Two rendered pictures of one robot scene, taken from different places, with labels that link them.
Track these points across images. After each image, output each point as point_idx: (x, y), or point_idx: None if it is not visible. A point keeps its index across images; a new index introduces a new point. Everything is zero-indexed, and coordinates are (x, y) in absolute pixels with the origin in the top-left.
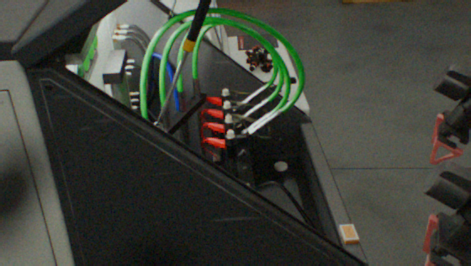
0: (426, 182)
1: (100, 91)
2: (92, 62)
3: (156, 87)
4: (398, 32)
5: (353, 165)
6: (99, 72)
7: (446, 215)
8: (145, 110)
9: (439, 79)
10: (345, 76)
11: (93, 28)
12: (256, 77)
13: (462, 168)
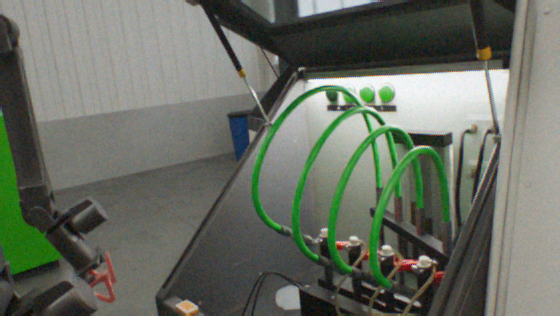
0: (105, 216)
1: (283, 91)
2: (371, 106)
3: None
4: None
5: None
6: (390, 124)
7: (92, 263)
8: (375, 174)
9: (87, 294)
10: None
11: (344, 72)
12: (443, 301)
13: (76, 204)
